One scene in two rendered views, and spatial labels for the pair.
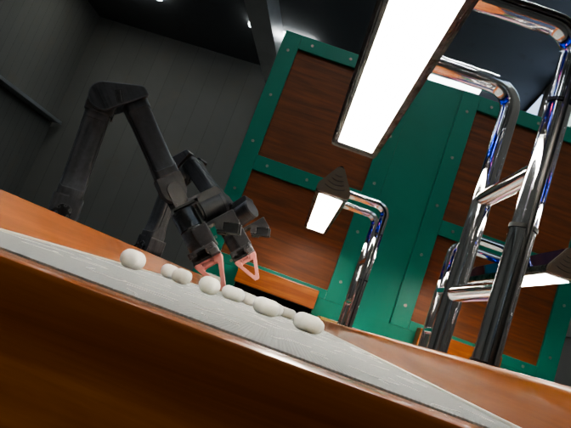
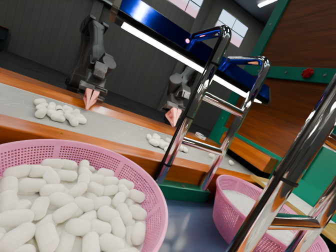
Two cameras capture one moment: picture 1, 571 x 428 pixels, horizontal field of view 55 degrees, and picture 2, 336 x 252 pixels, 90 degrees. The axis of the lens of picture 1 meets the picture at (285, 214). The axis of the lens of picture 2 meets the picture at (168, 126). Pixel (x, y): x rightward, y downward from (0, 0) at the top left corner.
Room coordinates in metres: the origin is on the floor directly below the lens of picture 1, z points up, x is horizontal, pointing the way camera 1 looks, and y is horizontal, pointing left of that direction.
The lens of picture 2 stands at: (1.23, -0.59, 0.94)
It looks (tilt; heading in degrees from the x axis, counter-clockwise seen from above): 11 degrees down; 60
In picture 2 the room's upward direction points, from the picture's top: 24 degrees clockwise
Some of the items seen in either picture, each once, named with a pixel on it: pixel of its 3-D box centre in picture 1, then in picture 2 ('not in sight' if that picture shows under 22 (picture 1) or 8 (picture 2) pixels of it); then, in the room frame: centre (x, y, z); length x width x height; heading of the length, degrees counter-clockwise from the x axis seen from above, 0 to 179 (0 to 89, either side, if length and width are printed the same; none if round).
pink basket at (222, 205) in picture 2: not in sight; (256, 220); (1.71, -0.39, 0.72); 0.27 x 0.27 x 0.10
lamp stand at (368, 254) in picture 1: (331, 272); (196, 117); (1.54, -0.18, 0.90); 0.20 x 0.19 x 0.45; 177
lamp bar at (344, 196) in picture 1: (325, 205); (208, 60); (1.55, -0.10, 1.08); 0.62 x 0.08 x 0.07; 177
